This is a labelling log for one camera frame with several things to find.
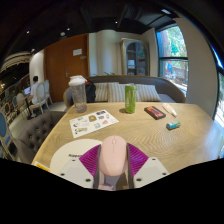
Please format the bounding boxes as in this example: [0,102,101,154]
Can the green drink can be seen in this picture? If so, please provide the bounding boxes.
[124,83,138,114]

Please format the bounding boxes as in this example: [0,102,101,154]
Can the pink computer mouse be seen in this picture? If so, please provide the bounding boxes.
[98,135,129,178]

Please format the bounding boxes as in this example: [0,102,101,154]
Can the white tube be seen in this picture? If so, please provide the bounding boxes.
[161,102,178,118]

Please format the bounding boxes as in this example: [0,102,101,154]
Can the grey curved sofa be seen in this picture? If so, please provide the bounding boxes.
[63,75,187,108]

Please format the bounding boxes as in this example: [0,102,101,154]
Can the glass door cabinet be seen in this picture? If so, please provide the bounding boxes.
[120,38,150,77]

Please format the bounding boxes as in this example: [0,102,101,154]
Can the grey tufted chair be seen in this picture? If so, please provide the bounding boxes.
[16,110,66,164]

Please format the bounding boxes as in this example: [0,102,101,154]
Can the person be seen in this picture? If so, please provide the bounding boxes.
[29,75,40,106]

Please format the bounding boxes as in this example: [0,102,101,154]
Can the black backpack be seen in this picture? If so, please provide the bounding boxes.
[84,79,97,104]

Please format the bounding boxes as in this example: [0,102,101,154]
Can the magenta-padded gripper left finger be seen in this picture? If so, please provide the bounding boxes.
[57,143,102,190]

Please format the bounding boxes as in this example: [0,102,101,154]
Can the white chair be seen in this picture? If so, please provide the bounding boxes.
[30,79,53,114]

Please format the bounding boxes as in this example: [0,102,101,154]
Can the white sticker sheet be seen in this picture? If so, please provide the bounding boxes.
[69,109,120,139]

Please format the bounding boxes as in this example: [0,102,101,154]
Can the yellow card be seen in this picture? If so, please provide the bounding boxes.
[32,160,52,173]

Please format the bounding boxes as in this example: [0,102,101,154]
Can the clear shaker bottle white lid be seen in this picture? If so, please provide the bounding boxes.
[68,75,88,114]

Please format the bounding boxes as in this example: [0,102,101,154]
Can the brown wooden door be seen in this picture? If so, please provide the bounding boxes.
[43,33,90,104]

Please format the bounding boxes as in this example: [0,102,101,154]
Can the striped cushion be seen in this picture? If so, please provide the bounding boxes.
[94,82,110,103]
[107,82,141,103]
[135,83,162,102]

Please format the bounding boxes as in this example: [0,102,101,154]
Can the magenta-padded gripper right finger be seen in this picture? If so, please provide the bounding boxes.
[126,143,170,190]

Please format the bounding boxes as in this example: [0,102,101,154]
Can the group of blue chairs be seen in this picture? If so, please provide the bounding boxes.
[0,93,22,158]

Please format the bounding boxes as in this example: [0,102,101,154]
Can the small blue green pack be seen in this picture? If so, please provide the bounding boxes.
[165,120,182,131]

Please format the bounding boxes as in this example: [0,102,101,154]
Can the window at room edge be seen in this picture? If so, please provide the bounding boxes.
[213,46,224,134]

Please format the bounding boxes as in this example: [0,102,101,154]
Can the black framed window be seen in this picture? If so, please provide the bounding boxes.
[155,23,189,96]

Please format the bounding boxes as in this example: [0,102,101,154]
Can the black and red box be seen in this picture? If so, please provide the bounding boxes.
[143,105,167,120]

